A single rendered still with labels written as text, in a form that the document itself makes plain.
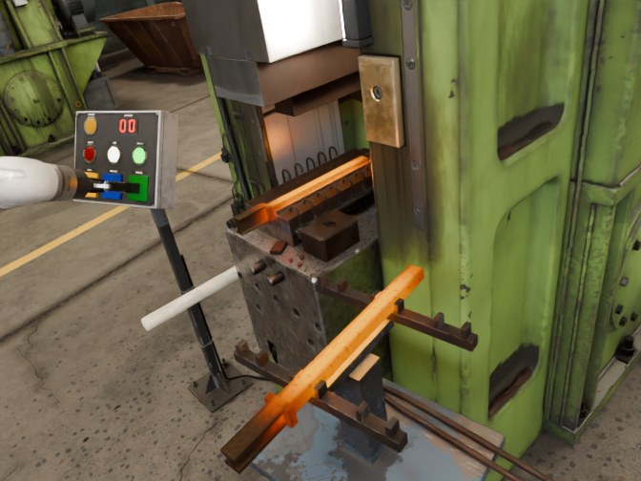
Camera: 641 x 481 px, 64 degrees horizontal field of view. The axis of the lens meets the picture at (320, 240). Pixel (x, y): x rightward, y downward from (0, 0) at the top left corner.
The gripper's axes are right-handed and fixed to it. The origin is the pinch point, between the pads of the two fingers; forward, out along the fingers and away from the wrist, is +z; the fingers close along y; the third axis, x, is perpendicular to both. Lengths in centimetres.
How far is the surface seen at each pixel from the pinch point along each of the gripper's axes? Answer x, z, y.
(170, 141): 14.3, 8.5, 6.9
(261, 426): -30, -54, 79
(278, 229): -7.8, 2.3, 48.3
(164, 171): 5.5, 6.6, 6.9
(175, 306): -36.2, 15.7, 6.0
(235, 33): 33, -21, 49
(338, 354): -22, -41, 84
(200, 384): -81, 63, -18
